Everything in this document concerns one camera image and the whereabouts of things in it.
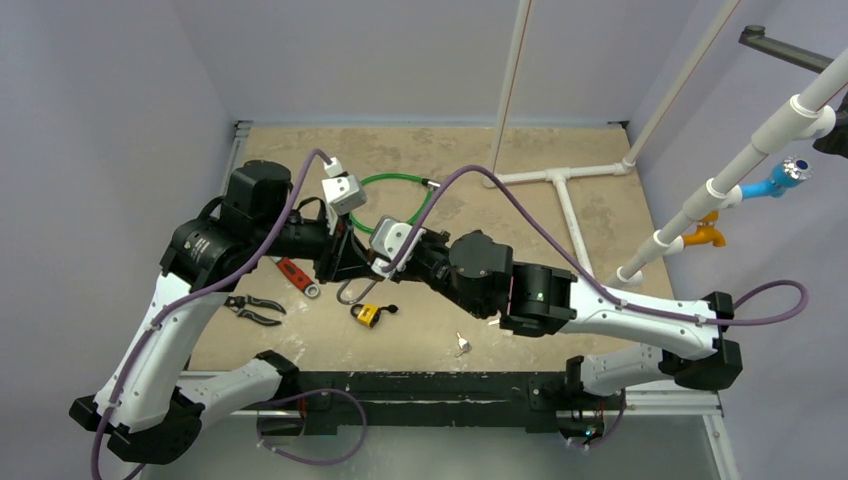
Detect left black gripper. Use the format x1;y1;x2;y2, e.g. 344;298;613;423
254;200;376;283

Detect large brass padlock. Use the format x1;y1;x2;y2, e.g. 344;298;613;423
335;250;382;305

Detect small yellow padlock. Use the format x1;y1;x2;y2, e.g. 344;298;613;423
349;303;399;329

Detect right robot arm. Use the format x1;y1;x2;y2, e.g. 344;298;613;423
372;225;743;407

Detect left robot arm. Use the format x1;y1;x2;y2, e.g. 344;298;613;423
69;150;367;468

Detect red adjustable wrench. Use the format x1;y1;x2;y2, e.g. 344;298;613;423
272;257;321;299

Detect black pliers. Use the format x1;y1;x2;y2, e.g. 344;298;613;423
223;295;286;327

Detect orange faucet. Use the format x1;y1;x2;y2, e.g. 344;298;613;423
682;210;726;248

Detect blue faucet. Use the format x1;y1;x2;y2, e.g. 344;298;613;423
740;156;812;200

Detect black overhead bar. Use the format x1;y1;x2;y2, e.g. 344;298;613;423
738;25;833;74

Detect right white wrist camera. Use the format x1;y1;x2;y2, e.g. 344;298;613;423
369;215;424;279

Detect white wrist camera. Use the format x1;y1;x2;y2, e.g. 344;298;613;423
321;157;367;229
369;215;424;279

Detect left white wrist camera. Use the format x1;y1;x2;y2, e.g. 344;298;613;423
321;157;367;229

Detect green cable lock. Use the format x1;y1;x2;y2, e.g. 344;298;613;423
361;172;441;224

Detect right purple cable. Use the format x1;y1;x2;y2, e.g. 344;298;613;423
384;164;811;450

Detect white pvc pipe frame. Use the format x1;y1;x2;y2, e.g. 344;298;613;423
484;1;847;288

